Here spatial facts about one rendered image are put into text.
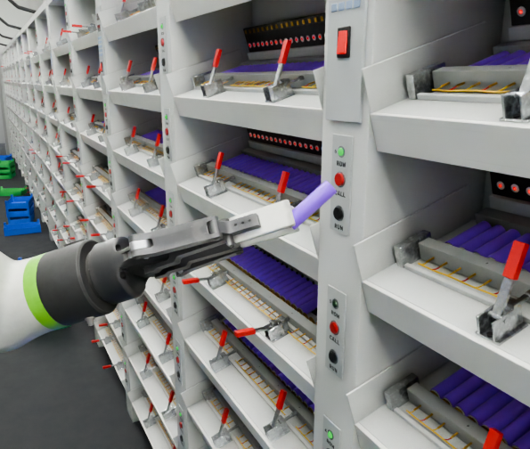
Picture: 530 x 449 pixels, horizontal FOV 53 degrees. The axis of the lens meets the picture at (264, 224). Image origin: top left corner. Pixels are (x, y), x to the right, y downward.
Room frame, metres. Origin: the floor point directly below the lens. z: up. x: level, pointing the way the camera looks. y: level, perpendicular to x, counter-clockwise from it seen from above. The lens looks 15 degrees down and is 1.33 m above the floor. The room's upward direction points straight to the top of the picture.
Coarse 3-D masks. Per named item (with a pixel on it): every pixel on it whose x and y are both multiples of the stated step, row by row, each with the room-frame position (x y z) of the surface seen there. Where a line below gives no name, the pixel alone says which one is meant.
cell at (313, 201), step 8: (328, 184) 0.57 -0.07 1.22; (312, 192) 0.58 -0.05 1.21; (320, 192) 0.57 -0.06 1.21; (328, 192) 0.57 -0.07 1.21; (336, 192) 0.58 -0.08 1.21; (304, 200) 0.57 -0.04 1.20; (312, 200) 0.57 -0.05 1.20; (320, 200) 0.57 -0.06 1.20; (296, 208) 0.57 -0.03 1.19; (304, 208) 0.56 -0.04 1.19; (312, 208) 0.57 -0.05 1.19; (296, 216) 0.56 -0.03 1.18; (304, 216) 0.56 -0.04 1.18; (296, 224) 0.56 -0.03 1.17
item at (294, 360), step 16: (272, 256) 1.14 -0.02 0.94; (192, 272) 1.17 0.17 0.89; (208, 272) 1.15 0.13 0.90; (208, 288) 1.07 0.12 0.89; (224, 288) 1.05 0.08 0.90; (224, 304) 0.99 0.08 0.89; (240, 304) 0.97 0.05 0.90; (256, 304) 0.96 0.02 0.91; (240, 320) 0.92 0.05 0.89; (256, 320) 0.90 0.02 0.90; (256, 336) 0.87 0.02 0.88; (288, 336) 0.83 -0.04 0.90; (272, 352) 0.81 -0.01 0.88; (288, 352) 0.79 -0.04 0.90; (304, 352) 0.78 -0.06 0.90; (288, 368) 0.77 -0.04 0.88; (304, 368) 0.74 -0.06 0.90; (304, 384) 0.73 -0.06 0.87
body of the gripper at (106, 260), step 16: (112, 240) 0.59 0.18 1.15; (96, 256) 0.57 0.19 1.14; (112, 256) 0.56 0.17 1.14; (160, 256) 0.56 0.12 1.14; (96, 272) 0.56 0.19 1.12; (112, 272) 0.55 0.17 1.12; (128, 272) 0.57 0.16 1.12; (96, 288) 0.56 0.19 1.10; (112, 288) 0.55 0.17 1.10; (128, 288) 0.56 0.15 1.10; (144, 288) 0.59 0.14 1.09
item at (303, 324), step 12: (216, 264) 1.15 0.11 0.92; (228, 264) 1.11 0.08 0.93; (240, 276) 1.04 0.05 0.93; (252, 288) 0.98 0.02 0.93; (264, 288) 0.97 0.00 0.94; (264, 300) 0.94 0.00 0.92; (276, 300) 0.91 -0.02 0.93; (264, 312) 0.91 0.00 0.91; (276, 312) 0.90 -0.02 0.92; (288, 312) 0.86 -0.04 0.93; (300, 324) 0.82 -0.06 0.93; (312, 324) 0.81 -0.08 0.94; (300, 336) 0.80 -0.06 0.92; (312, 336) 0.79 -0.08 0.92; (312, 348) 0.77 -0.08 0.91
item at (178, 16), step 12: (168, 0) 1.23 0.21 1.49; (180, 0) 1.17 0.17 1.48; (192, 0) 1.11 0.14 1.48; (204, 0) 1.06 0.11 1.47; (216, 0) 1.01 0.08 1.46; (228, 0) 0.97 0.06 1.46; (240, 0) 0.93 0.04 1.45; (180, 12) 1.19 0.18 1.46; (192, 12) 1.13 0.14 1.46; (204, 12) 1.08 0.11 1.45
